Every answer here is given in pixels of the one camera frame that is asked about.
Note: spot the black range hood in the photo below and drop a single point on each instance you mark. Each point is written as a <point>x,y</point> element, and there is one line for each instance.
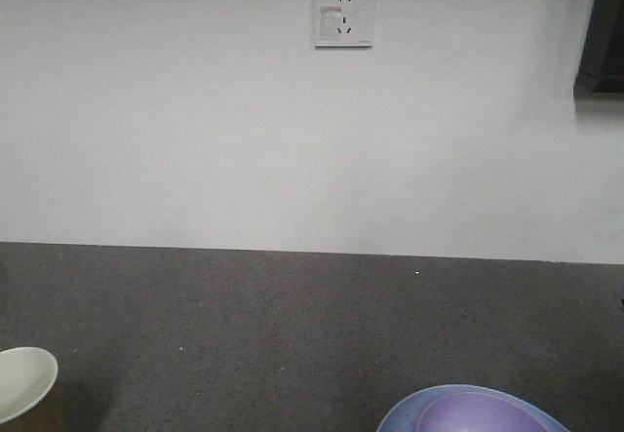
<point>601,65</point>

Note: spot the brown paper cup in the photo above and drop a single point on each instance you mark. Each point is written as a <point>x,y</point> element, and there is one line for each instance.
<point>30,400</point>

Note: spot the purple plastic bowl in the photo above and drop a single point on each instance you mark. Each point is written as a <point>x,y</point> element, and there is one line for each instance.
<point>476,412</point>

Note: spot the white right wall socket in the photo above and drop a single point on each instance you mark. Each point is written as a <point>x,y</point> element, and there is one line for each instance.
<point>343,24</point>

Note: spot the light blue plastic plate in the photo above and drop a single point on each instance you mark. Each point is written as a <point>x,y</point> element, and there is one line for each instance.
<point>404,415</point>

